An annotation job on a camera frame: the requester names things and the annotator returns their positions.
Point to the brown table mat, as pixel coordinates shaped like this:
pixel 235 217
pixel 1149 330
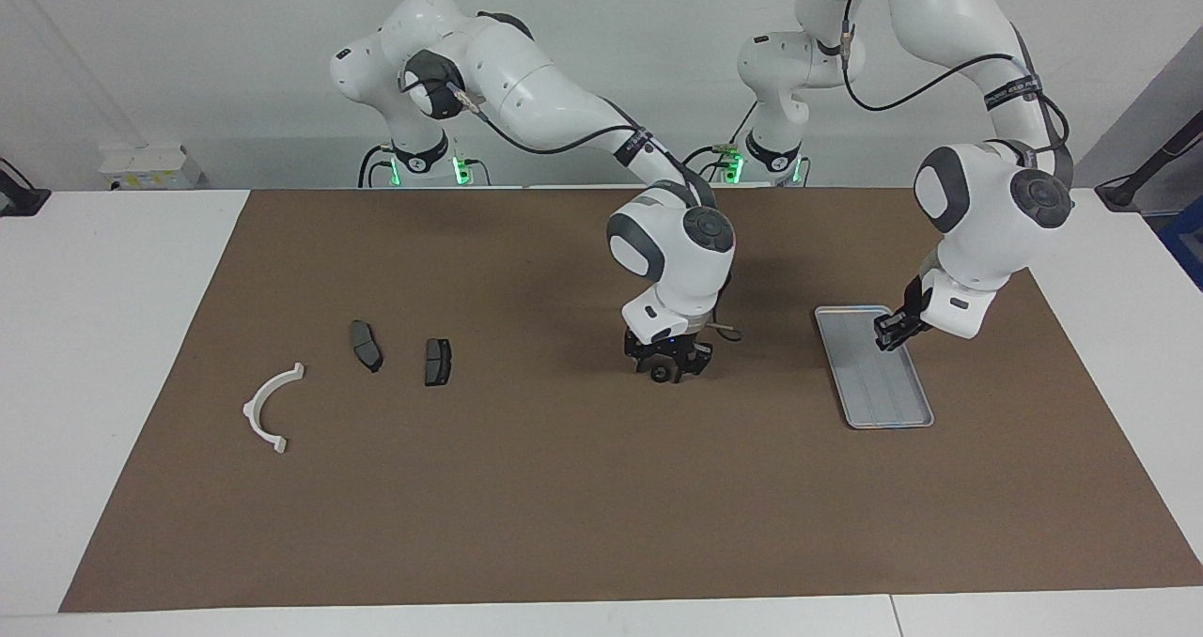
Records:
pixel 601 487

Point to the white curved plastic bracket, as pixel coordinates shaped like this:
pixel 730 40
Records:
pixel 254 413

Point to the blue crate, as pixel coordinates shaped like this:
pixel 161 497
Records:
pixel 1186 242

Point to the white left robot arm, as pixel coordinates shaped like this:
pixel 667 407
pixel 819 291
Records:
pixel 987 233

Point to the rectangular dark grey brake pad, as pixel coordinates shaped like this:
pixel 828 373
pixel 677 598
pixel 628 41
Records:
pixel 438 363

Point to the large black bearing gear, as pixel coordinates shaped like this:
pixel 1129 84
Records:
pixel 662 373

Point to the curved dark grey brake pad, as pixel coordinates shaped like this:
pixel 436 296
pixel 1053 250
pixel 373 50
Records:
pixel 364 344

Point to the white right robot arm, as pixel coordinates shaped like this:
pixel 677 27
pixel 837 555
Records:
pixel 677 252

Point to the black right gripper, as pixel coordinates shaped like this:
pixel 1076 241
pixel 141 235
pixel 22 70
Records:
pixel 667 346

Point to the silver metal tray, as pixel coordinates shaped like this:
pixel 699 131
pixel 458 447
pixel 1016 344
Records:
pixel 893 393

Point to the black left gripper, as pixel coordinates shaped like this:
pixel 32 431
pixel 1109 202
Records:
pixel 918 303

